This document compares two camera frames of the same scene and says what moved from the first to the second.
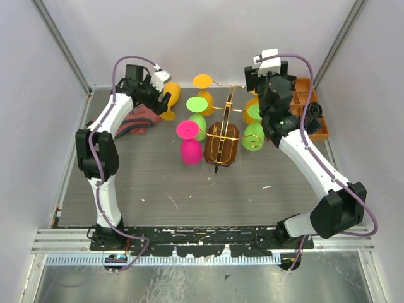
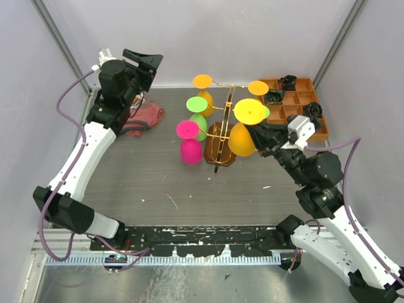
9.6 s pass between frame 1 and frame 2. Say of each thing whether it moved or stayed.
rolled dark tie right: stayed
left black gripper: moved
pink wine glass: stayed
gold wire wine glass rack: stayed
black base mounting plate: stayed
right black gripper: moved
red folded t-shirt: stayed
